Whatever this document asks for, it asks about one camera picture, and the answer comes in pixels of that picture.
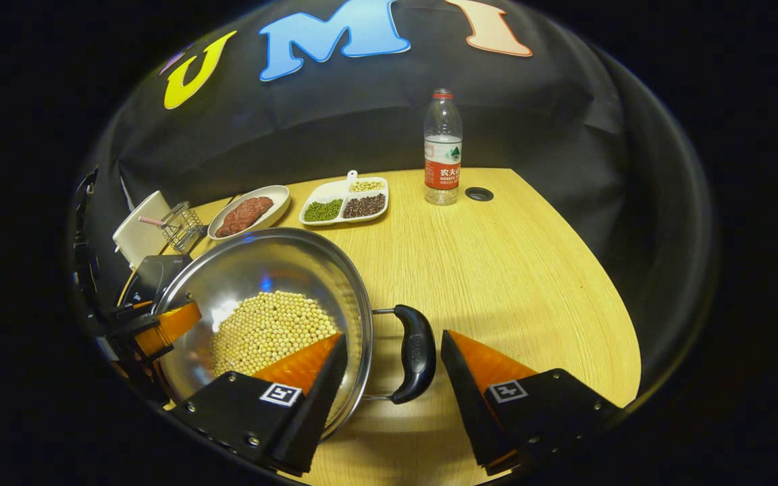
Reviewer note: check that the white toaster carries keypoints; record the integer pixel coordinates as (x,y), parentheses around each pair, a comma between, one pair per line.
(139,236)

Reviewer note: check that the red meat patty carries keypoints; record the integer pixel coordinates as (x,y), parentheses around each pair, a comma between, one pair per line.
(257,207)
(230,223)

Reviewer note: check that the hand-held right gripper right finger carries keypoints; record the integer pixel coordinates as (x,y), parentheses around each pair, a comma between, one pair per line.
(470,412)

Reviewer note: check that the white divided dish with beans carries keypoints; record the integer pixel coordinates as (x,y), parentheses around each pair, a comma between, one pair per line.
(335,196)

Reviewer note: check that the pile of yellow soybeans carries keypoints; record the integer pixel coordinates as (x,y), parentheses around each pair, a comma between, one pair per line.
(267,331)

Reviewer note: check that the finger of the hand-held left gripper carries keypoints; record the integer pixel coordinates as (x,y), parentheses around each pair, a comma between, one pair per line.
(166,324)

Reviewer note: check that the black backdrop cloth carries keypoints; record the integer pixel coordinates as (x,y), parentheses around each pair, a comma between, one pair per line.
(362,121)

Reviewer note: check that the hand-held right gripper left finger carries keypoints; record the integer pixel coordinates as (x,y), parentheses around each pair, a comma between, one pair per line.
(321,412)

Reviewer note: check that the clear water bottle red label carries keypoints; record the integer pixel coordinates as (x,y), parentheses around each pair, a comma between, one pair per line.
(443,169)

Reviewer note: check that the black induction cooktop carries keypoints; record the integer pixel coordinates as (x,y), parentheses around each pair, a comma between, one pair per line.
(156,277)

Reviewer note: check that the striped straw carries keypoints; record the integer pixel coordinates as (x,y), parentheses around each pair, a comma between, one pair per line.
(151,221)

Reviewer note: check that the white oval plate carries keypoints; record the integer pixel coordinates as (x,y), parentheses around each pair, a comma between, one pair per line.
(277,199)

